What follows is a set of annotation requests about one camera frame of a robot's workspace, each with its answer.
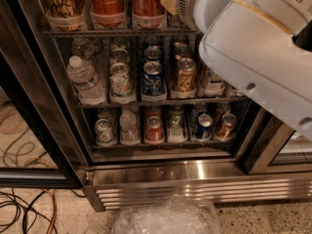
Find middle green white soda can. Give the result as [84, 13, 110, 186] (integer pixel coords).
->
[109, 48, 130, 64]

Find open glass fridge door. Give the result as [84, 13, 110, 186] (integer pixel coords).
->
[0, 0, 85, 189]

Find green white soda can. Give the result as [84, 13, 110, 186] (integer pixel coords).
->
[109, 48, 130, 64]
[109, 62, 132, 97]

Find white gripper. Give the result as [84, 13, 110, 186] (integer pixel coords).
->
[158, 0, 209, 31]

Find bottom shelf gold can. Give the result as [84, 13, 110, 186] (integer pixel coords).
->
[214, 113, 237, 138]

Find orange cable on floor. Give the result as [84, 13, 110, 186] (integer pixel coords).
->
[42, 188, 59, 234]

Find stainless steel display fridge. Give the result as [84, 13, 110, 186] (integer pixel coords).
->
[0, 0, 312, 213]

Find middle blue Pepsi can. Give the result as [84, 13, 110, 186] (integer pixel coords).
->
[143, 47, 163, 62]

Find black cables on floor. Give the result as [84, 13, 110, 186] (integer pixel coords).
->
[0, 187, 87, 234]

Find left red Coca-Cola can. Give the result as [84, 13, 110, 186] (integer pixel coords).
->
[92, 0, 125, 27]

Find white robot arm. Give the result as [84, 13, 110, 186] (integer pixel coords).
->
[161, 0, 312, 139]

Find front orange LaCroix can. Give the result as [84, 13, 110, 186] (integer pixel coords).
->
[174, 58, 197, 93]

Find clear water bottle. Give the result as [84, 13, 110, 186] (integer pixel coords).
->
[66, 56, 106, 105]
[71, 37, 97, 60]

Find right red Coca-Cola can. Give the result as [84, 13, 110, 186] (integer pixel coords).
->
[133, 0, 165, 28]

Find middle orange can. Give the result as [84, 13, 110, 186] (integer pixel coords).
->
[174, 45, 193, 62]

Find front green white soda can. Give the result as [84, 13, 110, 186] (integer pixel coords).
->
[109, 62, 132, 97]

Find front blue Pepsi can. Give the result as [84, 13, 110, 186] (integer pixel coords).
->
[142, 61, 164, 97]

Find bottom shelf green white can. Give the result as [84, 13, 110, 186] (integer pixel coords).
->
[95, 119, 115, 146]

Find rear clear water bottle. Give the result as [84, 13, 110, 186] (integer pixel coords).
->
[71, 37, 97, 60]

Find clear plastic bag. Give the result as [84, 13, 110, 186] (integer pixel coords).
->
[111, 195, 221, 234]

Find blue pepsi can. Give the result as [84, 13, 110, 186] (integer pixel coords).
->
[143, 47, 163, 62]
[142, 61, 164, 97]

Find red coca-cola can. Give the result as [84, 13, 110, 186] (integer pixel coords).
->
[133, 0, 165, 28]
[92, 0, 125, 27]

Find bottom shelf red can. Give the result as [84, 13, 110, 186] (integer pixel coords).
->
[145, 116, 163, 141]

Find bottom shelf blue can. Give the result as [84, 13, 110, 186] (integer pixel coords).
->
[192, 113, 213, 139]

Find bottom shelf water bottle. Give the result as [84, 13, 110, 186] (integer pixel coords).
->
[119, 109, 139, 145]

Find front clear water bottle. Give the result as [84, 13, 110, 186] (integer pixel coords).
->
[66, 56, 106, 105]

